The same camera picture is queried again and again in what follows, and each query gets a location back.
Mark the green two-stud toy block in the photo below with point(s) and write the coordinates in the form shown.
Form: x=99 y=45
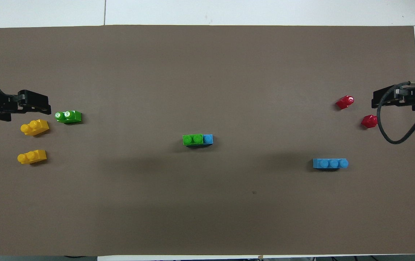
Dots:
x=192 y=139
x=69 y=116

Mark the blue three-stud toy block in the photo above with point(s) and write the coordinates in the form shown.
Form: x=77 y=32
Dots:
x=208 y=139
x=330 y=164

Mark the yellow two-stud toy block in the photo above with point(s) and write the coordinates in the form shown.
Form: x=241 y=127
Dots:
x=34 y=127
x=31 y=157

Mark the red single-stud toy block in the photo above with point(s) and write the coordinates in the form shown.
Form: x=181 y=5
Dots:
x=369 y=121
x=345 y=102

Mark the brown paper table mat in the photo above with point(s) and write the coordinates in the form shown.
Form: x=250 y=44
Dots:
x=207 y=210

